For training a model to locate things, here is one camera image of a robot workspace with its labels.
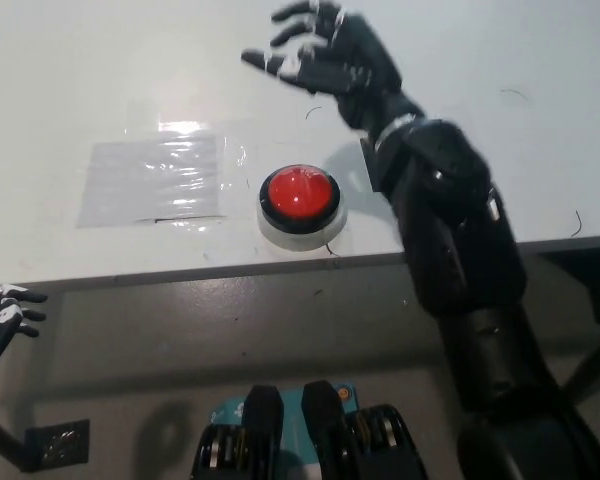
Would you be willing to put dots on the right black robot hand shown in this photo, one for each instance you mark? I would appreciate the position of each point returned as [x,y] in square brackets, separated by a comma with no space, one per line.
[350,60]

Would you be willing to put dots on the black tape patch on desk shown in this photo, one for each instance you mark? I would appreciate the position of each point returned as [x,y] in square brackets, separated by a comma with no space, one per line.
[370,165]

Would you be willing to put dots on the red dome push button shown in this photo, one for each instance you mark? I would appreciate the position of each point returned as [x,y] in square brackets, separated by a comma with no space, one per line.
[300,210]

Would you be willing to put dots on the dark table underframe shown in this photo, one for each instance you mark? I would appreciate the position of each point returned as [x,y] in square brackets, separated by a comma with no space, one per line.
[585,280]

